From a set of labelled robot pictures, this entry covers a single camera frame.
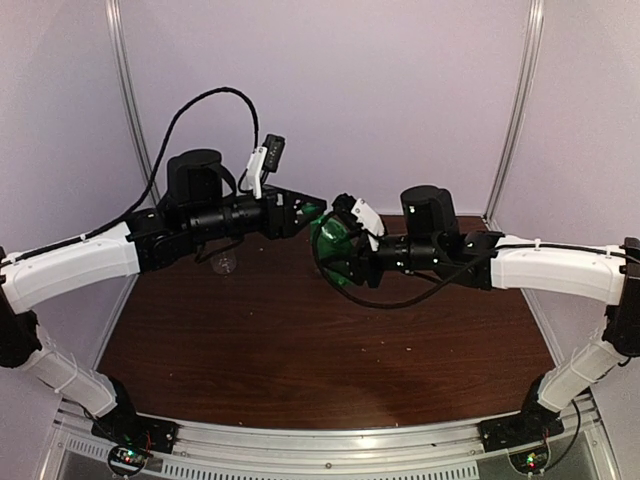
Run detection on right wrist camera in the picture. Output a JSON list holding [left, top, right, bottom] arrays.
[[332, 193, 386, 252]]

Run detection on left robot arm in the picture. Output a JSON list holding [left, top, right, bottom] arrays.
[[1, 149, 327, 444]]

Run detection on green plastic bottle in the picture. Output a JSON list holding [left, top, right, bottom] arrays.
[[309, 206, 365, 294]]

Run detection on aluminium front rail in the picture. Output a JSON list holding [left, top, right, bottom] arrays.
[[54, 414, 601, 480]]

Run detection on black braided cable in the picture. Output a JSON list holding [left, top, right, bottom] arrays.
[[311, 214, 496, 309], [9, 86, 264, 261]]

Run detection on right black braided cable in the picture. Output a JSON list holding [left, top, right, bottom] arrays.
[[311, 214, 496, 309]]

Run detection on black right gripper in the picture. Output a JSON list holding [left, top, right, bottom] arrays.
[[321, 229, 442, 288]]

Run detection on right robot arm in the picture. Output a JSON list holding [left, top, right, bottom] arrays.
[[321, 185, 639, 442]]

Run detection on left black braided cable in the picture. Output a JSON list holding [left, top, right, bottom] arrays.
[[9, 86, 264, 261]]

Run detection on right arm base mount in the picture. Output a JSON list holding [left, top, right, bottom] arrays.
[[478, 376, 565, 452]]

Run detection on clear bottle white cap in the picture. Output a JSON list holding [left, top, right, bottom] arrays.
[[209, 250, 237, 276]]

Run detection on aluminium frame post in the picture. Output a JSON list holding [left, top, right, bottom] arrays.
[[105, 0, 151, 179], [483, 0, 545, 229]]

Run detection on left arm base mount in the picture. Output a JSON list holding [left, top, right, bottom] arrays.
[[91, 377, 178, 454]]

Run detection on left aluminium frame post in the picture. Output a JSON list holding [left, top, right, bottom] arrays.
[[105, 0, 151, 179]]

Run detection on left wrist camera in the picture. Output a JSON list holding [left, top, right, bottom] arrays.
[[245, 134, 286, 199]]

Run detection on right aluminium frame post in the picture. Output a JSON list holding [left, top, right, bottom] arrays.
[[483, 0, 545, 229]]

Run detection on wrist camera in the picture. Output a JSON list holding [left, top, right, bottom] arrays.
[[332, 193, 386, 252], [245, 134, 286, 199]]

